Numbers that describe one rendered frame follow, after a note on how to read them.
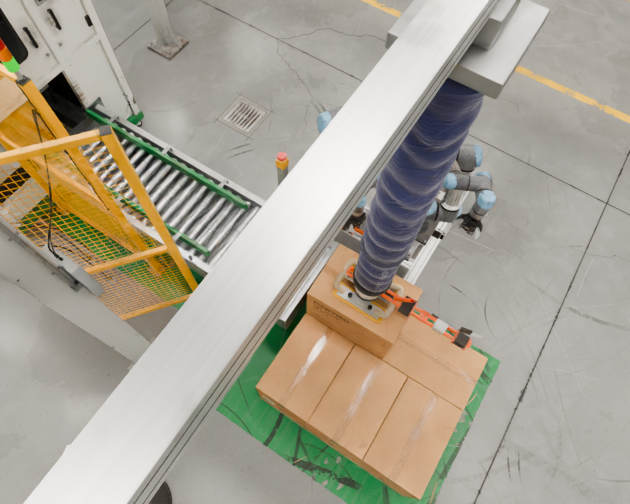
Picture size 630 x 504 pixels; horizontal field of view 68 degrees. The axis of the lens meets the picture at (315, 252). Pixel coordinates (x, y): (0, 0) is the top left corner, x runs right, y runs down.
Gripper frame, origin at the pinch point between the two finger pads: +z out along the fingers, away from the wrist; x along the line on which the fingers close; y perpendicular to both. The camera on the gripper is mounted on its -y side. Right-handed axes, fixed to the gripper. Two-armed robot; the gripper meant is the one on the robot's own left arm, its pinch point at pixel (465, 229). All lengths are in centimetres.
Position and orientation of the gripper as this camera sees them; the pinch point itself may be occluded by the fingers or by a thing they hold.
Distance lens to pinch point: 256.4
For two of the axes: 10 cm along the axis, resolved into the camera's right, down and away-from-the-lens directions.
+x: 8.4, 5.0, -2.1
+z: -0.3, 4.2, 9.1
